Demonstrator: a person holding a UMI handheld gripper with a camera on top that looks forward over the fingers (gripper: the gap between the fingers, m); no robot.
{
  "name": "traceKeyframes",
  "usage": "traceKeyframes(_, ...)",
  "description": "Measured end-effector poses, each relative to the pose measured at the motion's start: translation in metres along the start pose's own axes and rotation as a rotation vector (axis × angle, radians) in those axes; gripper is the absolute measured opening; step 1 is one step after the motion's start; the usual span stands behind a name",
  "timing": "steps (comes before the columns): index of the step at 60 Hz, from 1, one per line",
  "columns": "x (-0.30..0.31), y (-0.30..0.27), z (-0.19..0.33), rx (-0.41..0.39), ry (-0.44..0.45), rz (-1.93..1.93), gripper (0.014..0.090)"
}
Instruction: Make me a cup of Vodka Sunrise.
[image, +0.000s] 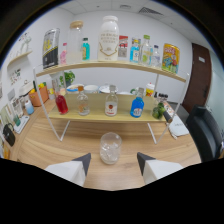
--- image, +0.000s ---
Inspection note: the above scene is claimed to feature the clear bottle orange cap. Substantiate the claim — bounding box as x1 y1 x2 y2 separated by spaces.
76 85 91 117

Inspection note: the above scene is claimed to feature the glass tumbler with ice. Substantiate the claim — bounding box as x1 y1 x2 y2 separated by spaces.
99 131 123 165

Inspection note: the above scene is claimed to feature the small red liquid bottle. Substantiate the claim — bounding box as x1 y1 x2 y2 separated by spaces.
54 87 70 116

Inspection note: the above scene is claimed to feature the large white bottle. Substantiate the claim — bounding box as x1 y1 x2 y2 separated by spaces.
97 15 120 62

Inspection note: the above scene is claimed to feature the white notebook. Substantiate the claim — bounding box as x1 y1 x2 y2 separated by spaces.
168 120 190 138

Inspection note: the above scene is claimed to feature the small teal bottle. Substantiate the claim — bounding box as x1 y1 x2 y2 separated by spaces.
81 37 91 61

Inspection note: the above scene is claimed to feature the white flower vase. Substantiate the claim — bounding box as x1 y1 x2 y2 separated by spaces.
18 33 33 56

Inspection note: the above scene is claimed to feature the white tray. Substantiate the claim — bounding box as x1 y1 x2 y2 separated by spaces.
13 114 30 134

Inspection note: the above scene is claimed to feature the yellow drink can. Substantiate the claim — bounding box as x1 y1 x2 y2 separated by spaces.
161 42 181 74

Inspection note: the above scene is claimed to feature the green potted plant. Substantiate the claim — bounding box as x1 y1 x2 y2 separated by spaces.
59 70 76 88

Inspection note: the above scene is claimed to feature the clear bottle red white label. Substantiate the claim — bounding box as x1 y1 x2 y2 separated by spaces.
104 84 119 118

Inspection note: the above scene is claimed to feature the clear bottle green cap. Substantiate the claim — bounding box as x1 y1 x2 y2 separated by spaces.
139 34 153 67

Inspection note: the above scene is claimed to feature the glass jar cork lid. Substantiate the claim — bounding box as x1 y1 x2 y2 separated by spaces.
67 20 84 64

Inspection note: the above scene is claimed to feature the two-tier wooden shelf rack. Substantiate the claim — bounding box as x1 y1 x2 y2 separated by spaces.
32 59 191 145

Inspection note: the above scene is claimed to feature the small blue bottle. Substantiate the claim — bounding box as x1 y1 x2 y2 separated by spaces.
129 39 141 64

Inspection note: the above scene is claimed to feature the small pink bottle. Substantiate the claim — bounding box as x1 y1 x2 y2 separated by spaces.
59 42 69 65

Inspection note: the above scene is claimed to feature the clear bottle blue cap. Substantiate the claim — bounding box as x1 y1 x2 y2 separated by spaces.
151 44 162 69

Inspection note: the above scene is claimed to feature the blue liquid bottle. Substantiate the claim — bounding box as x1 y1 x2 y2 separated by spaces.
129 87 146 119

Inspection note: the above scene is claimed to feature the red wall poster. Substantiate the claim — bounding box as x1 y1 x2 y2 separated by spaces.
118 35 129 58

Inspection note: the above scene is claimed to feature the brown door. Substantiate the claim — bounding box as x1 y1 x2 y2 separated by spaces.
181 42 213 114

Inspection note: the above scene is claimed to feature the ceiling air vent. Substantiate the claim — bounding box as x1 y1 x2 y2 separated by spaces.
138 6 164 17

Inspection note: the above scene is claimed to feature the black bag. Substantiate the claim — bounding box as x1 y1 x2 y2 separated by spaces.
2 122 16 147

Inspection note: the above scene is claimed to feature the white plate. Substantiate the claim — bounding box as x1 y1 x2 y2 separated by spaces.
98 84 119 94

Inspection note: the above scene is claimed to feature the light blue cup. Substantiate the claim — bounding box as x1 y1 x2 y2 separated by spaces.
24 99 35 116

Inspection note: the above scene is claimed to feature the black chair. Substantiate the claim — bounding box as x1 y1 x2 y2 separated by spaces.
185 105 224 163

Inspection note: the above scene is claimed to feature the black yellow silver canister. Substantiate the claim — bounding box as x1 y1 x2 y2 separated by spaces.
41 27 61 70

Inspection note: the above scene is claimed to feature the orange storage box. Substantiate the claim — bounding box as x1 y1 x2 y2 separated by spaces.
28 85 50 108

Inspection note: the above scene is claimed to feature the wooden wall shelf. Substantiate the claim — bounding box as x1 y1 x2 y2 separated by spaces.
7 49 34 68

